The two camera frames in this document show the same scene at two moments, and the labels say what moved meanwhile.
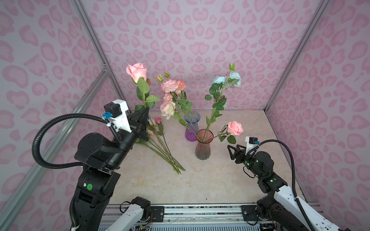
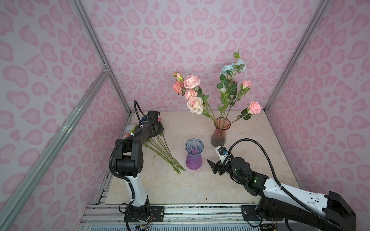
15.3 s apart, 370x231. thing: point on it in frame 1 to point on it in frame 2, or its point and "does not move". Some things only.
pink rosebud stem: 138,73 to 245,85
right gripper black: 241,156 to 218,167
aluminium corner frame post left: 87,23 does not move
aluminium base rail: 194,213 does not move
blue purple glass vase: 191,119 to 193,147
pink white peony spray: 176,103 to 197,101
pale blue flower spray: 232,79 to 228,79
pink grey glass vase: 204,137 to 218,138
